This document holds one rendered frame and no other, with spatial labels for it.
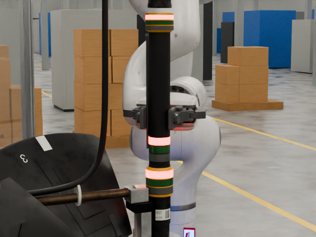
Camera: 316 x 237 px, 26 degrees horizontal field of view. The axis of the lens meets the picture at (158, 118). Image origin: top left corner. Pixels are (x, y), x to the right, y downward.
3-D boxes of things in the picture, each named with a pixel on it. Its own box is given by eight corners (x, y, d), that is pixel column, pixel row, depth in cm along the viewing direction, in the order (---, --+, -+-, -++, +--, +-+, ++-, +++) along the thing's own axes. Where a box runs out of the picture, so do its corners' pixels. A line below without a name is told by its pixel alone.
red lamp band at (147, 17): (152, 19, 102) (152, 14, 102) (140, 19, 106) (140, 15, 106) (178, 19, 104) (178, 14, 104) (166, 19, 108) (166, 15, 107)
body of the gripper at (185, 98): (202, 127, 122) (194, 137, 111) (146, 125, 124) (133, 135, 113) (203, 85, 121) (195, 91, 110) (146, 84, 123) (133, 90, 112)
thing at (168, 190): (152, 196, 105) (152, 188, 105) (141, 190, 109) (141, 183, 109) (177, 193, 107) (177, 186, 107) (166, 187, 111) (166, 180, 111)
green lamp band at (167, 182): (152, 188, 105) (152, 180, 105) (141, 182, 109) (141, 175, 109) (177, 185, 107) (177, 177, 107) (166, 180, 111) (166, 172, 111)
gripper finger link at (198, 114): (216, 116, 113) (195, 120, 108) (179, 112, 118) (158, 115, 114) (216, 109, 112) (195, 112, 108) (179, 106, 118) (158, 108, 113)
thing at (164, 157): (154, 162, 105) (154, 155, 105) (145, 159, 108) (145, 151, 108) (173, 161, 107) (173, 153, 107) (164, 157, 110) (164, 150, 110)
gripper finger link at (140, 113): (152, 123, 112) (144, 130, 105) (133, 122, 112) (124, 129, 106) (152, 104, 111) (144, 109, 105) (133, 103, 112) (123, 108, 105)
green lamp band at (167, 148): (154, 154, 105) (154, 146, 105) (145, 151, 108) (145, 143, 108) (173, 153, 107) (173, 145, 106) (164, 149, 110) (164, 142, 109)
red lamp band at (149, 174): (152, 180, 105) (152, 172, 105) (141, 174, 109) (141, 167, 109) (177, 177, 107) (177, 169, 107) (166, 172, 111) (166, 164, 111)
